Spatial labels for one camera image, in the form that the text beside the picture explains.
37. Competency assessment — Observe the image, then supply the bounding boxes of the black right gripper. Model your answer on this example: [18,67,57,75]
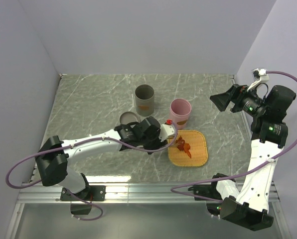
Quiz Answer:
[210,82,268,118]

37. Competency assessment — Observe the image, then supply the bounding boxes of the metal serving tongs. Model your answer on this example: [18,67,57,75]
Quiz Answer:
[165,135,180,148]

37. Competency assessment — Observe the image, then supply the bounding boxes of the orange chicken wing piece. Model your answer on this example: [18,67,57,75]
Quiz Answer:
[182,143,191,158]

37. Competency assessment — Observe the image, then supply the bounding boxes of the red food piece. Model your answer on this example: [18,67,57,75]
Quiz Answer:
[175,136,185,151]

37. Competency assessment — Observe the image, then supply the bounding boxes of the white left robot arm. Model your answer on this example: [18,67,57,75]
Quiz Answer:
[35,117,175,200]

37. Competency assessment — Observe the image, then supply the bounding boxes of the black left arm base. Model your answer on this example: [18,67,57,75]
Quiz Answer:
[60,185,106,216]

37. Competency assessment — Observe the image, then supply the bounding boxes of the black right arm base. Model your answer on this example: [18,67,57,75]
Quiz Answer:
[188,185,223,218]

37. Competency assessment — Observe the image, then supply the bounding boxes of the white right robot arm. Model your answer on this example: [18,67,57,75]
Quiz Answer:
[209,84,296,231]

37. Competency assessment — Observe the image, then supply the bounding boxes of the grey round lid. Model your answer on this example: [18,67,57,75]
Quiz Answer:
[119,111,140,124]

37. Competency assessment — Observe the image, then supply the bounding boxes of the pink cylindrical canister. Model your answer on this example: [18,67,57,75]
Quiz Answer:
[168,98,192,129]

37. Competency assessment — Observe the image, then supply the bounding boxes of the woven bamboo tray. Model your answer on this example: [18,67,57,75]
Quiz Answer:
[168,130,208,167]

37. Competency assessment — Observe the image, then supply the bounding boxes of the grey cylindrical canister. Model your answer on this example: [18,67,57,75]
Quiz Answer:
[135,84,154,117]

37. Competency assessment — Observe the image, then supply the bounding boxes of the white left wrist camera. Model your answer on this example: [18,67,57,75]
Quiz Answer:
[159,119,175,141]

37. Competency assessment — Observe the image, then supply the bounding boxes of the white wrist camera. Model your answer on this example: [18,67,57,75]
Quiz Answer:
[247,68,270,92]
[159,119,175,141]

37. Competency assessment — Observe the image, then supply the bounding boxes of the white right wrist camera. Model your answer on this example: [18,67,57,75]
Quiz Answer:
[247,68,270,92]

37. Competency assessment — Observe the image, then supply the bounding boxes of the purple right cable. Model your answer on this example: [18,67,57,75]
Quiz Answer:
[170,70,297,219]

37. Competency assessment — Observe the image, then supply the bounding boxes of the aluminium front rail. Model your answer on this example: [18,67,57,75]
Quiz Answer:
[6,183,284,239]

